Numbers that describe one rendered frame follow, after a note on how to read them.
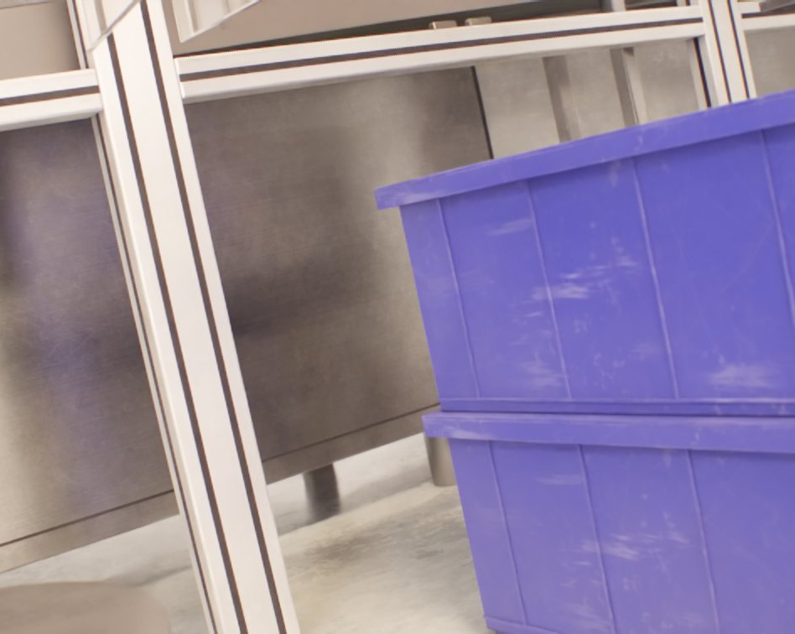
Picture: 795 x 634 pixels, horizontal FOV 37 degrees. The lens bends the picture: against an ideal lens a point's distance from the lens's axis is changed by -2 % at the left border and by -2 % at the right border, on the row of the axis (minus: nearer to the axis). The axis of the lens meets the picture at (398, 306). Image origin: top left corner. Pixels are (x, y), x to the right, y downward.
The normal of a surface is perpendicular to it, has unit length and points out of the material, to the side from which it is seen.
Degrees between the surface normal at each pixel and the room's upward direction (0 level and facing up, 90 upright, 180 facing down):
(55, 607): 0
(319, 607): 0
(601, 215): 90
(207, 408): 90
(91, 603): 0
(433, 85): 90
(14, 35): 90
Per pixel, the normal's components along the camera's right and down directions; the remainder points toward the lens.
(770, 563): -0.79, 0.22
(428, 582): -0.21, -0.98
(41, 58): 0.56, -0.05
